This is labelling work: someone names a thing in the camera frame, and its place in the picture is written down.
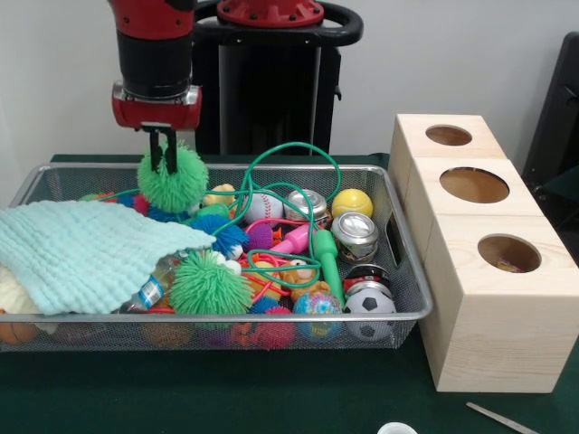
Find metal scissors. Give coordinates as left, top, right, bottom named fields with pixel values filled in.
left=465, top=401, right=533, bottom=434

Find green skipping rope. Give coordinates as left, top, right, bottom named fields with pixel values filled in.
left=106, top=142, right=347, bottom=313

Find wooden box with three holes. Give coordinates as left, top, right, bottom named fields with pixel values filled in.
left=387, top=113, right=579, bottom=393

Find mint green knitted cloth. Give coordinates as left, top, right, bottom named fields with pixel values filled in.
left=0, top=200, right=217, bottom=316

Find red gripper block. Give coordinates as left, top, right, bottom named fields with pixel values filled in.
left=111, top=80, right=204, bottom=175

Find blue spiky rubber ball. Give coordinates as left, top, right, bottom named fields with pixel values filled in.
left=187, top=214, right=250, bottom=261

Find white toy baseball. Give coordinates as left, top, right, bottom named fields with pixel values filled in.
left=242, top=192, right=285, bottom=225

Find yellow ball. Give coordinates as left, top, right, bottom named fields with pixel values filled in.
left=331, top=187, right=374, bottom=222

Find silver soda can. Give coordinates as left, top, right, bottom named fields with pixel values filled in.
left=330, top=211, right=380, bottom=264

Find multicoloured patterned cloth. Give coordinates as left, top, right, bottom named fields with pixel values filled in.
left=495, top=257, right=526, bottom=274

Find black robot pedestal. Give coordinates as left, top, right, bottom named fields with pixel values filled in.
left=189, top=0, right=365, bottom=157

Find green spiky rubber ball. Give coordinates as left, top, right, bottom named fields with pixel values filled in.
left=137, top=139, right=210, bottom=213

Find wire mesh bin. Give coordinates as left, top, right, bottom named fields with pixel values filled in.
left=0, top=163, right=434, bottom=354

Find colourful globe ball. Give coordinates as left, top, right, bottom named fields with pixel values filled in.
left=292, top=291, right=344, bottom=343

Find green spiky ball with eyes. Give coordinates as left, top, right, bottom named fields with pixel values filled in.
left=169, top=250, right=254, bottom=316

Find black white toy soccer ball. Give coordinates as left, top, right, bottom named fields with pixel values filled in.
left=343, top=291, right=397, bottom=340

